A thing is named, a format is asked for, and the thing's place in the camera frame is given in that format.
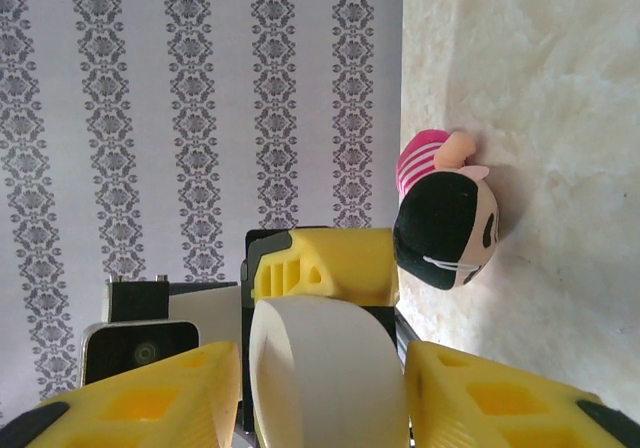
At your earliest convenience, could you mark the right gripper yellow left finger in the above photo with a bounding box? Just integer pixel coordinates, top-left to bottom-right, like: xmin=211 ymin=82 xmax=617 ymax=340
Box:
xmin=0 ymin=340 xmax=242 ymax=448

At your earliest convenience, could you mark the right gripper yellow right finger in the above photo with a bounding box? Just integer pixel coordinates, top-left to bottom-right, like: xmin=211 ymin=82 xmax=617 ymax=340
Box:
xmin=404 ymin=340 xmax=627 ymax=448

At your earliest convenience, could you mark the off-white oval earbud case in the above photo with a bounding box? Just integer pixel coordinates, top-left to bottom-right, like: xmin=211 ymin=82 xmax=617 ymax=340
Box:
xmin=248 ymin=295 xmax=407 ymax=448

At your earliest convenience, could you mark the pink striped plush doll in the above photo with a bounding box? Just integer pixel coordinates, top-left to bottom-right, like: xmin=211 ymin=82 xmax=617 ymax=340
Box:
xmin=392 ymin=128 xmax=501 ymax=292

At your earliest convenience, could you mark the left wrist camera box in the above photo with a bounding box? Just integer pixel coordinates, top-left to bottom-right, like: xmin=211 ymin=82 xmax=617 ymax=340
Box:
xmin=79 ymin=275 xmax=242 ymax=389

